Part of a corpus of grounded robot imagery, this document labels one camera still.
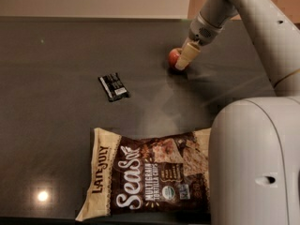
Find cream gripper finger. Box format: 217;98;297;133
174;42;200;70
182;37;191;49

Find red apple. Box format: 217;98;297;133
168;48;189;71

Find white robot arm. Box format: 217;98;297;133
174;0;300;225

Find brown tortilla chip bag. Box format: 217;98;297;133
76;128;211;221

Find black snack bar wrapper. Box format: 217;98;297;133
98;73;130;102

